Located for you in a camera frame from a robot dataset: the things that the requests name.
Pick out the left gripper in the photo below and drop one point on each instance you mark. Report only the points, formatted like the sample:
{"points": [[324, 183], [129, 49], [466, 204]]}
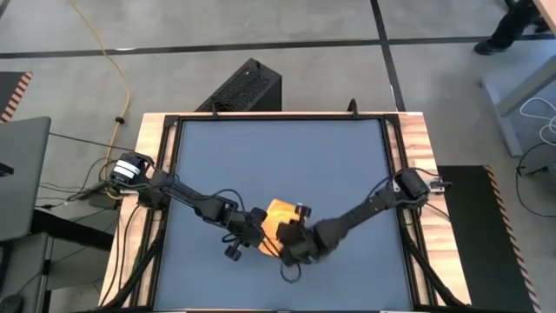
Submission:
{"points": [[249, 232]]}

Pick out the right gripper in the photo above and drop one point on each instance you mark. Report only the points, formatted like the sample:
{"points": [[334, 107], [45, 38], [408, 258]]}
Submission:
{"points": [[297, 241]]}

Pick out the orange towel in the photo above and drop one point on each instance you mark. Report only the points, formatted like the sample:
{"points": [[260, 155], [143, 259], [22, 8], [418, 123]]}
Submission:
{"points": [[278, 213]]}

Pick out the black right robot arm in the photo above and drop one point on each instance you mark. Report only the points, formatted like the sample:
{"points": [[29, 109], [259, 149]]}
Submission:
{"points": [[369, 208]]}

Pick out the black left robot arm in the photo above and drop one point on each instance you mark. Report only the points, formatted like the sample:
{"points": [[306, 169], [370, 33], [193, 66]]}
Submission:
{"points": [[187, 195]]}

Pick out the grey-blue table mat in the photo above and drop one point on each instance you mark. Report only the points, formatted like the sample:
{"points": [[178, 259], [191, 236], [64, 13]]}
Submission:
{"points": [[195, 295]]}

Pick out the black clamp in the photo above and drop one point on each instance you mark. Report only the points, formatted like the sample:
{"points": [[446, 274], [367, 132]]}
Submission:
{"points": [[353, 111], [213, 112]]}

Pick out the black computer tower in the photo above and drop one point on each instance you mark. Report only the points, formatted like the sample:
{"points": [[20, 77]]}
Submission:
{"points": [[247, 87]]}

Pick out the wooden table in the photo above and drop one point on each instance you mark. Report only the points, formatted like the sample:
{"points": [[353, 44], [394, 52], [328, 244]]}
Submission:
{"points": [[417, 119]]}

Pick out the black shelf board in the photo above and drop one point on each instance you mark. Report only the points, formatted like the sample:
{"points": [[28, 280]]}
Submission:
{"points": [[74, 230]]}

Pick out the black hazard-striped floor mat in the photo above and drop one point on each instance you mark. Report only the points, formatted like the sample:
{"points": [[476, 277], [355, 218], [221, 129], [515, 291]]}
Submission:
{"points": [[478, 239], [8, 89]]}

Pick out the grey cabinet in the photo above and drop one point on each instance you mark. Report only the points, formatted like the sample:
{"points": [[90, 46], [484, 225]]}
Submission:
{"points": [[21, 269]]}

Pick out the grey desk leg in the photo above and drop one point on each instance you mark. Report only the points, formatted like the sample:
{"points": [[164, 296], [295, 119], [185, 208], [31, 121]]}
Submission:
{"points": [[506, 130]]}

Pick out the person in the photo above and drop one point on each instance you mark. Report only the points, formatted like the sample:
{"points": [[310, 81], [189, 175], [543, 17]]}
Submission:
{"points": [[508, 26]]}

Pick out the wooden desk corner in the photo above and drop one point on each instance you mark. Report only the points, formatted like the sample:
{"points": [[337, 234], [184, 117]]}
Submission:
{"points": [[551, 13]]}

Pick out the black table frame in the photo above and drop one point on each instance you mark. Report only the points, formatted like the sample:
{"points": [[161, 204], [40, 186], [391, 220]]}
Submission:
{"points": [[282, 116]]}

